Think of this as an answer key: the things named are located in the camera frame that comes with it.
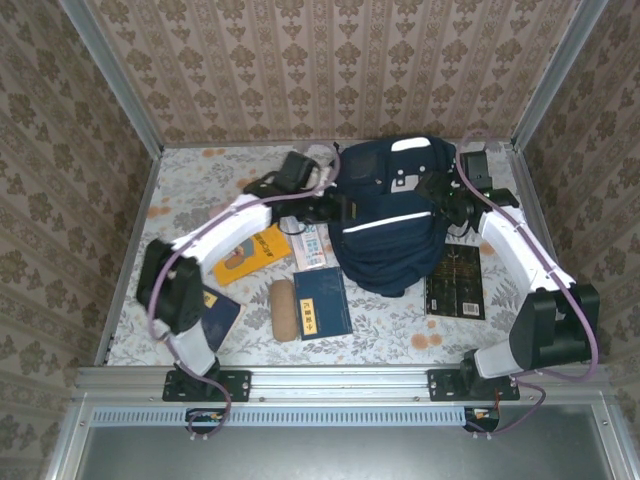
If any navy blue backpack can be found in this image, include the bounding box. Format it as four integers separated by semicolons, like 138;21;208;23
327;135;464;299

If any clear plastic stationery bag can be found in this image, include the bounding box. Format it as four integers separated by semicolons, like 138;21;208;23
289;222;329;272

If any black book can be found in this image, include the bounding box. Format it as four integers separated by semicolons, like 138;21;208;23
424;243;486;321

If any large navy book yellow label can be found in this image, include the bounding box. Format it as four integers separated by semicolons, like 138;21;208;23
292;266;354;342

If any tan oval glasses case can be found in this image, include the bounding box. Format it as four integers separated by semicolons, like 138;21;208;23
269;278;297;344

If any small navy book yellow label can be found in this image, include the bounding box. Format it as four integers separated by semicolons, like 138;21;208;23
199;287;242;354

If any grey metal sheet panel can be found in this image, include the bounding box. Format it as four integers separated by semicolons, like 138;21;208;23
74;404;616;480

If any aluminium corner post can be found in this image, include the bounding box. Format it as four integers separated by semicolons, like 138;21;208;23
510;0;609;151
58;0;165;156

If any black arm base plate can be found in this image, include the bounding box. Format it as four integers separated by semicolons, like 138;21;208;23
162;369;251;403
427;368;521;403

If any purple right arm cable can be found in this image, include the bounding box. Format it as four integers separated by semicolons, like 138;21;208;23
457;130;601;437

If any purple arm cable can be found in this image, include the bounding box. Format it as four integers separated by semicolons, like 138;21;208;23
148;143;344;441
457;130;601;437

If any grey slotted cable duct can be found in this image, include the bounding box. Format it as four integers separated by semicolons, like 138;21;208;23
92;405;469;427

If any black connector with orange wires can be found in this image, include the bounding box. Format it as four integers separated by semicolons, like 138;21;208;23
463;406;501;432
185;407;226;434

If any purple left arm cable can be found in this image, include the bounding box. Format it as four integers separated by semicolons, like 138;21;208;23
148;143;344;441

